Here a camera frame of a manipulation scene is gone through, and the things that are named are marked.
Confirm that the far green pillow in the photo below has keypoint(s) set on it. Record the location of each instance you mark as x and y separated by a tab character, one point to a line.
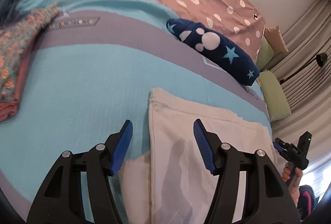
265	54

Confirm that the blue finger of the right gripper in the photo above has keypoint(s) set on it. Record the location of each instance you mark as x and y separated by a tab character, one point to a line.
278	145

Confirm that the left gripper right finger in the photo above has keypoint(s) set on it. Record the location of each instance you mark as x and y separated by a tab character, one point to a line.
267	199

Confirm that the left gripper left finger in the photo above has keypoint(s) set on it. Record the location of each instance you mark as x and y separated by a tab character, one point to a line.
59	198

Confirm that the light grey t-shirt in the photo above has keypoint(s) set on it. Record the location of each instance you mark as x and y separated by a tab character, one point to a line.
168	182

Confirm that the black floor lamp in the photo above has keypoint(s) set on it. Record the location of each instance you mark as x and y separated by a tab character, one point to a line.
320	59

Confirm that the near green pillow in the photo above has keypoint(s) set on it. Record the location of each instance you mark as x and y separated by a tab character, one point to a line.
276	102

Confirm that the grey curtain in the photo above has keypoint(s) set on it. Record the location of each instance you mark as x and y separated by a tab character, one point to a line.
308	93

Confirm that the navy star paw blanket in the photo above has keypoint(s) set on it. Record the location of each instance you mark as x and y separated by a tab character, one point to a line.
217	48

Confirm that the blue grey bed cover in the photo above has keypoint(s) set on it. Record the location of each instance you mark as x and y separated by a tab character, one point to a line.
91	70

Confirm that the floral folded garment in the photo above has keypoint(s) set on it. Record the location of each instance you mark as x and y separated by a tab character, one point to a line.
15	42

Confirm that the dark clothes on chair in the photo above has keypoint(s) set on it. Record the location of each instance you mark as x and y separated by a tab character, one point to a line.
307	201

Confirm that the green pillow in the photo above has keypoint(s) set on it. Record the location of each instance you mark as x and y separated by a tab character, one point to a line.
276	102
265	54

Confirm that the person's right hand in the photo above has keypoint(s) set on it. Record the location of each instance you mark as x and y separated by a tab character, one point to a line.
294	190

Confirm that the beige pillow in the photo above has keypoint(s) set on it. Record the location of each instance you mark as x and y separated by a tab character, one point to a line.
275	39

